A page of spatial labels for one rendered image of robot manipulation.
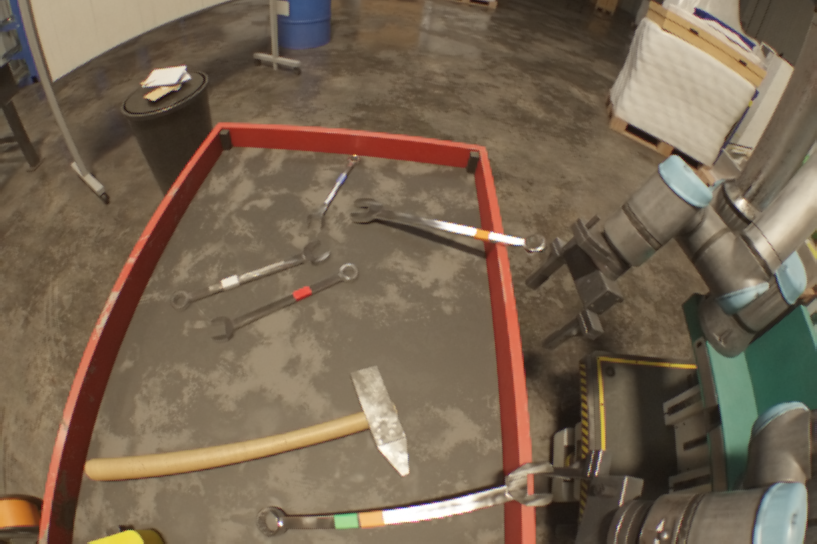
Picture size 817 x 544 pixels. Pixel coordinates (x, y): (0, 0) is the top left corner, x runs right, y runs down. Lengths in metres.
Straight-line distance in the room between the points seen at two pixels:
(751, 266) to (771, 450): 0.26
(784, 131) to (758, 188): 0.14
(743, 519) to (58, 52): 2.60
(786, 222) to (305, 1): 3.69
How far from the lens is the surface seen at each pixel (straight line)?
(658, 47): 3.39
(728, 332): 0.96
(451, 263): 0.46
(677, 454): 1.35
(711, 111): 3.66
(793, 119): 0.82
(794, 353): 1.00
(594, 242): 0.52
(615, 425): 1.20
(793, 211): 0.62
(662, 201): 0.53
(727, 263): 0.62
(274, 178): 0.57
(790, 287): 0.89
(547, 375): 1.51
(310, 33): 3.83
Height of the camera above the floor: 1.26
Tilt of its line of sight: 48 degrees down
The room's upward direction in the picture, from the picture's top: 10 degrees clockwise
